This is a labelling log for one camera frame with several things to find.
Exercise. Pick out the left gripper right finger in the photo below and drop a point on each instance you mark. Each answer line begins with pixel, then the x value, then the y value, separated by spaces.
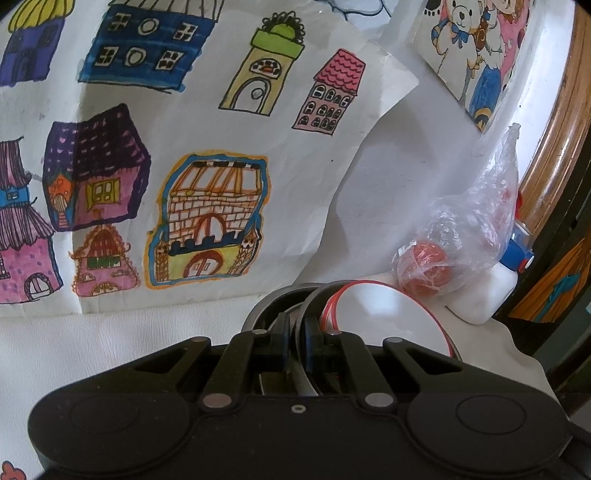
pixel 339 363

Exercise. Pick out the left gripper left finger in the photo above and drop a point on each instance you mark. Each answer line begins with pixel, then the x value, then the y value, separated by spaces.
pixel 248 356

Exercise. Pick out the deep steel plate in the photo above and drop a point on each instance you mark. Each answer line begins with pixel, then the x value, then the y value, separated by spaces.
pixel 309 322

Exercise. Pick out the white bowl red rim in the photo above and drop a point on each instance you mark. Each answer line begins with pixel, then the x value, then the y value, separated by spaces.
pixel 376 311

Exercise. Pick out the white blue water bottle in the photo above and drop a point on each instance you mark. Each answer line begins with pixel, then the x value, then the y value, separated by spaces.
pixel 478 301

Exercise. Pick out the clear plastic bag red contents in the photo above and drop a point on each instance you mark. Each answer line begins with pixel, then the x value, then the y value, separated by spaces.
pixel 462 236

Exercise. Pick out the white printed tablecloth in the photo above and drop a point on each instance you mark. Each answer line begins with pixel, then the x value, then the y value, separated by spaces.
pixel 41 354

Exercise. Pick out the orange dress painting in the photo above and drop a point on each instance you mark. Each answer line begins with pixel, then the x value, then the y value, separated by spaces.
pixel 558 288

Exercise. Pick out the houses drawing paper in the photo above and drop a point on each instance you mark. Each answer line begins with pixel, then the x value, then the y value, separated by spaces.
pixel 166 152

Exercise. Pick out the girl with bear drawing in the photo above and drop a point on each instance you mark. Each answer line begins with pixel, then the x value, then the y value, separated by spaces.
pixel 473 47

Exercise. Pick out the brown wooden door frame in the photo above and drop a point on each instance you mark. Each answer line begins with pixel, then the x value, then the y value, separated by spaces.
pixel 564 136

